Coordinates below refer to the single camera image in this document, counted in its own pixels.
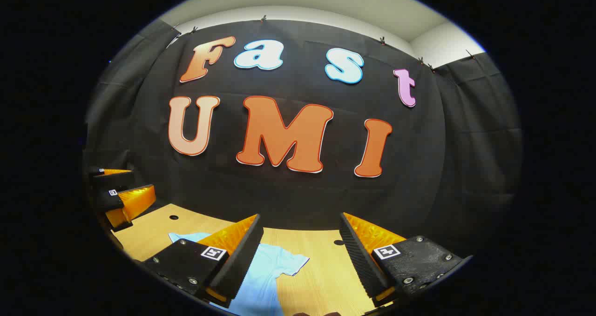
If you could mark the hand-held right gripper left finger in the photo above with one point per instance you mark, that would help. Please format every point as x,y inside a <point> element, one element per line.
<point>242,255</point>

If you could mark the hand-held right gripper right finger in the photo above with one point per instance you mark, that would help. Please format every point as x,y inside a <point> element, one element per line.
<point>358,260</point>

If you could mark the row of black cloth clips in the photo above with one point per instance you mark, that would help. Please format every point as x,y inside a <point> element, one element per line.
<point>263,18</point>

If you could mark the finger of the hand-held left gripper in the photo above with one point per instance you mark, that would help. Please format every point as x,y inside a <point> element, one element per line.
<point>111,178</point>
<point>137,202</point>

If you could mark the light blue T-shirt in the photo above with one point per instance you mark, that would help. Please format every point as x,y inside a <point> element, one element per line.
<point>265,283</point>

